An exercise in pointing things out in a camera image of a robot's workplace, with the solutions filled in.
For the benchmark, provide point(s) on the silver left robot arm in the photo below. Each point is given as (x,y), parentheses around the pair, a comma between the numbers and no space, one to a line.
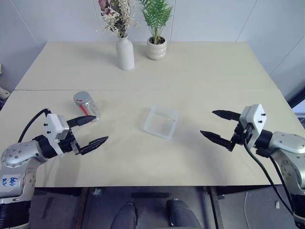
(16,155)

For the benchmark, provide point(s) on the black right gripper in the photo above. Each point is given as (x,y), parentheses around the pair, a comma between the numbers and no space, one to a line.
(241,134)

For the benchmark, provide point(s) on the dark rounded shape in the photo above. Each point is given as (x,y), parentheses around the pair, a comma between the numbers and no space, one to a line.
(182,214)
(125,215)

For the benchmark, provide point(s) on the white ceramic vase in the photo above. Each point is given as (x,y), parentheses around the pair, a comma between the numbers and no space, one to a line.
(125,55)

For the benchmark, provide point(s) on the dried flower bouquet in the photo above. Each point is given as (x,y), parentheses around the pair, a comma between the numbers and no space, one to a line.
(119,19)

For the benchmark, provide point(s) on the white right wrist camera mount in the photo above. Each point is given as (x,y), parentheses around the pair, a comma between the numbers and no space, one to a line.
(258,114)

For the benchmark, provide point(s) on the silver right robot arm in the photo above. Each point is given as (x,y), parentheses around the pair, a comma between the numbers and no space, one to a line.
(286,145)

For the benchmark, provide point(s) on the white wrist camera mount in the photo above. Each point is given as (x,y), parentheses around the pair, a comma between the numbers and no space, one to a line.
(258,114)
(54,126)

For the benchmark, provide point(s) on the green leafy plant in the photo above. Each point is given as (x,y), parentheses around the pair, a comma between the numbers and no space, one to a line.
(155,14)

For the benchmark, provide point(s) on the white ribbed plant pot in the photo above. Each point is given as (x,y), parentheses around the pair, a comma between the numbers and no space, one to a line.
(156,51)

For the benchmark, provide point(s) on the clear plastic jar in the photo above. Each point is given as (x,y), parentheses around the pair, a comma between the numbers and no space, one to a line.
(83,102)

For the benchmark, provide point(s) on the clear plastic container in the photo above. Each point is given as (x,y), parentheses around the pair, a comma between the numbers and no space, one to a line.
(152,113)

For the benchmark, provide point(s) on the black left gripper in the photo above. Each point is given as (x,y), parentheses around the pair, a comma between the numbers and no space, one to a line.
(68,145)

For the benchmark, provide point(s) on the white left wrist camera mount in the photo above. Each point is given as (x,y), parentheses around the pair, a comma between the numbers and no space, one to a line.
(54,126)

